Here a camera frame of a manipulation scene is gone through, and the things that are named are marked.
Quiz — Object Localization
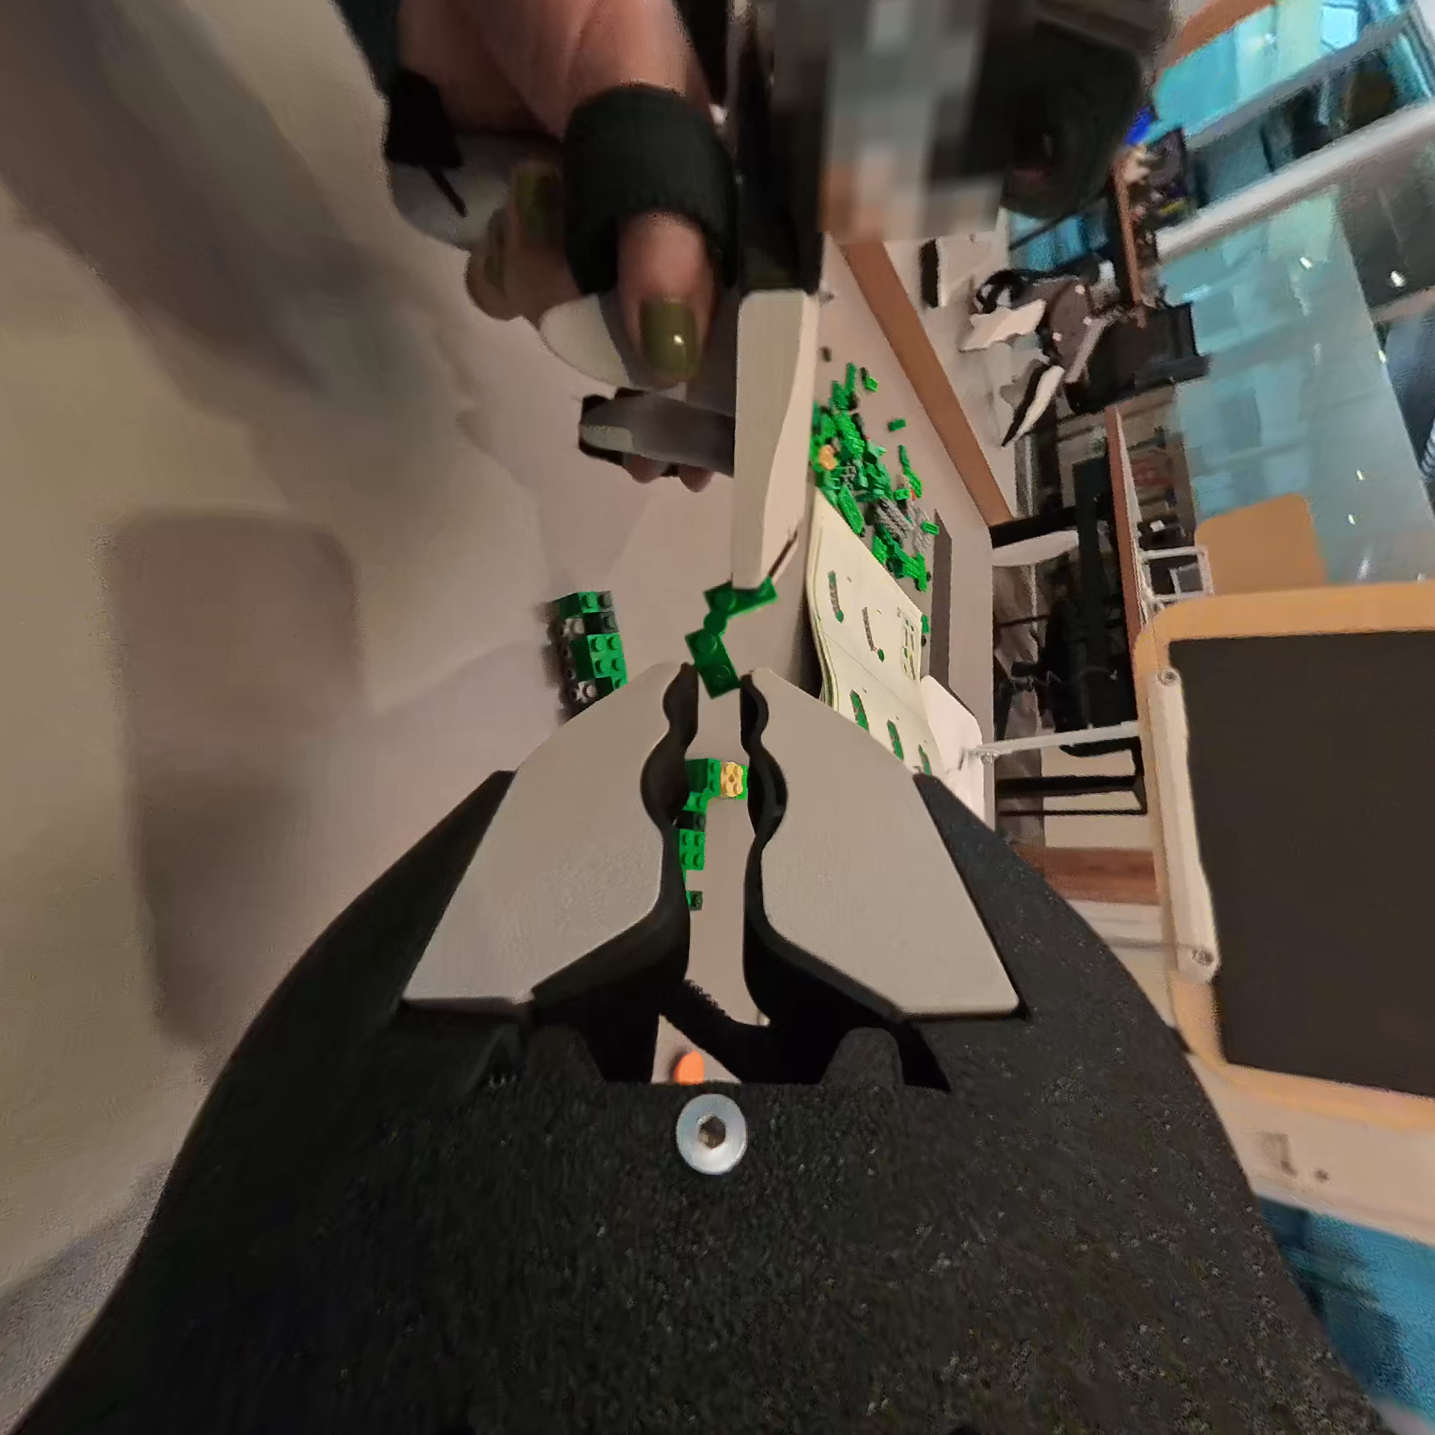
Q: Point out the small green brick plate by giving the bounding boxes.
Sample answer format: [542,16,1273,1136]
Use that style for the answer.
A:
[680,571,780,696]

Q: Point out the green brick block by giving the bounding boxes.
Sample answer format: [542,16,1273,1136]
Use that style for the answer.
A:
[543,594,635,725]

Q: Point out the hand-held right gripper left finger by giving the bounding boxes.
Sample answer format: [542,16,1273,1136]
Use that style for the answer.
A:
[402,662,697,1013]

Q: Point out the wooden framed dark panel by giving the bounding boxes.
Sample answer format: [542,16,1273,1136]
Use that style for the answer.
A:
[1133,579,1435,1136]

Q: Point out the dark office chair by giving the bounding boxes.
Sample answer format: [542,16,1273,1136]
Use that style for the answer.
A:
[1036,275,1213,421]

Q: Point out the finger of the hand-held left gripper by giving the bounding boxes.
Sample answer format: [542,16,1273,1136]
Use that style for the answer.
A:
[578,389,738,482]
[726,289,830,594]

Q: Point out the open instruction booklet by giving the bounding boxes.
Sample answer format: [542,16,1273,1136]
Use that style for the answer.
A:
[800,492,934,774]

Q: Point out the grey desk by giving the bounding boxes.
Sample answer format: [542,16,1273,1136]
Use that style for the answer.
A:
[0,0,1016,1325]

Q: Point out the green brick piece yellow stud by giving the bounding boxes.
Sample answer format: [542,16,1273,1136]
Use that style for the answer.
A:
[677,752,749,910]

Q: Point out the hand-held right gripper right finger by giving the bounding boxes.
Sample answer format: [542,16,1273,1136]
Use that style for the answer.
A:
[738,665,1027,1019]

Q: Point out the pile of green bricks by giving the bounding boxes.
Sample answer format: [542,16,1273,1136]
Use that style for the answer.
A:
[813,357,943,594]

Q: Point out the person's left hand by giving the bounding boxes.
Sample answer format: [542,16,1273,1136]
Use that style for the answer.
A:
[394,0,746,498]

